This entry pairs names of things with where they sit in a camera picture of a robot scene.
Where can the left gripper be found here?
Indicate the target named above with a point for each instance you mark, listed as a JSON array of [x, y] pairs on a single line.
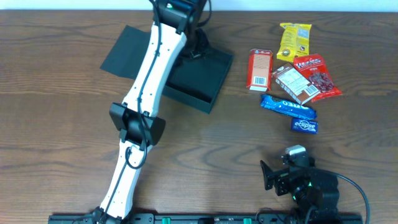
[[203, 44]]

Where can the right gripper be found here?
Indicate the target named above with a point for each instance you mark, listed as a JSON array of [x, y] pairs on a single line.
[[280, 182]]

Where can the dark green hinged box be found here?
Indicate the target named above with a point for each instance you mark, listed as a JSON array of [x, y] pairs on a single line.
[[195, 82]]

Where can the orange carton with barcode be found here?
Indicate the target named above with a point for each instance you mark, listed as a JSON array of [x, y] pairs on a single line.
[[259, 70]]

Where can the brown carton with barcode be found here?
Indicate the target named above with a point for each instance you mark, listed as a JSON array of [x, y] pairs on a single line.
[[295, 84]]

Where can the yellow snack bag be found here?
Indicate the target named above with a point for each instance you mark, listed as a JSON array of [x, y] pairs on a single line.
[[295, 41]]

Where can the red Reeses candy bag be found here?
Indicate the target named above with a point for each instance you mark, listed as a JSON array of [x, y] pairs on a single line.
[[314, 69]]

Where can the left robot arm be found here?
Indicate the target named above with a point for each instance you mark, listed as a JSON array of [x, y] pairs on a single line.
[[136, 116]]

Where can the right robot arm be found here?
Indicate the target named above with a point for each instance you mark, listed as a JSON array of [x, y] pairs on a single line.
[[315, 193]]

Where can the blue Eclipse gum pack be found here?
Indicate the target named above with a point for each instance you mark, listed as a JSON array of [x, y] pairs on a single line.
[[304, 126]]

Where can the blue Oreo cookie pack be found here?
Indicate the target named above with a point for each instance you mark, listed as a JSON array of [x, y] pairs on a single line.
[[287, 107]]

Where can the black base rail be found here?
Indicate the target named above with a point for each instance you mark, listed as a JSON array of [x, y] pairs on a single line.
[[149, 218]]

